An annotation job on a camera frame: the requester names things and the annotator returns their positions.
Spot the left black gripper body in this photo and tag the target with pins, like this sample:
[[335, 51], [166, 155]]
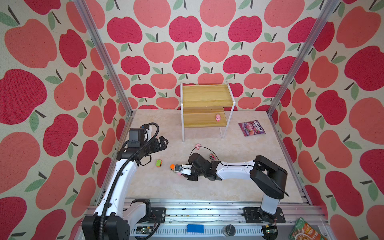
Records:
[[150, 146]]

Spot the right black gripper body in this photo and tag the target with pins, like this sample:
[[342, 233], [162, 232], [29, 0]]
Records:
[[194, 174]]

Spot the wooden two-tier shelf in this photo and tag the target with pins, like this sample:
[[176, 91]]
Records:
[[201, 103]]

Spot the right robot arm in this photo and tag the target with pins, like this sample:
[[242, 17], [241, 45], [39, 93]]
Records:
[[268, 176]]

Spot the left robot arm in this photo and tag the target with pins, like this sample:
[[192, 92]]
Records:
[[110, 220]]

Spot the pink toy car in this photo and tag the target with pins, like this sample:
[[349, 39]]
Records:
[[212, 156]]

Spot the green toy car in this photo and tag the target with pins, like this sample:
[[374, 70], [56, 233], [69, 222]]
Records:
[[159, 163]]

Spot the orange green toy truck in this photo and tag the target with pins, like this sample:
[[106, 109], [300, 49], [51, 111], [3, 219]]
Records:
[[173, 168]]

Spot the blue tape block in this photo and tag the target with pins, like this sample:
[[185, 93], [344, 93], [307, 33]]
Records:
[[194, 228]]

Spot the purple candy bag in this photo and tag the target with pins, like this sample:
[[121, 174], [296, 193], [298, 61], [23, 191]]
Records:
[[252, 128]]

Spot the round black knob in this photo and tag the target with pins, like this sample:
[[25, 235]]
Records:
[[229, 230]]

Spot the green snack packet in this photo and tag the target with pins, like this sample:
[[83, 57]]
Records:
[[304, 231]]

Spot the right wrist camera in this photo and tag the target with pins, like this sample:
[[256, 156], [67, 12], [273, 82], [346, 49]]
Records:
[[184, 169]]

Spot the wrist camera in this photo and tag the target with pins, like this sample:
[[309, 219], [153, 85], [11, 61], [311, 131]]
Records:
[[184, 169], [139, 136]]

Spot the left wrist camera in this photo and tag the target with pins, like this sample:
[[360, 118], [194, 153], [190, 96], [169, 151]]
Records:
[[139, 136]]

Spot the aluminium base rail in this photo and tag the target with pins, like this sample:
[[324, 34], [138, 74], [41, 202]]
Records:
[[215, 215]]

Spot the left aluminium frame post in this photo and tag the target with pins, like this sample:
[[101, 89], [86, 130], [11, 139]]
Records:
[[90, 24]]

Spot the aluminium frame post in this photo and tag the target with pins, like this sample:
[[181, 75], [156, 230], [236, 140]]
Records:
[[90, 24], [319, 24]]

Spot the right aluminium frame post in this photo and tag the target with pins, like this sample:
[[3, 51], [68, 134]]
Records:
[[319, 24]]

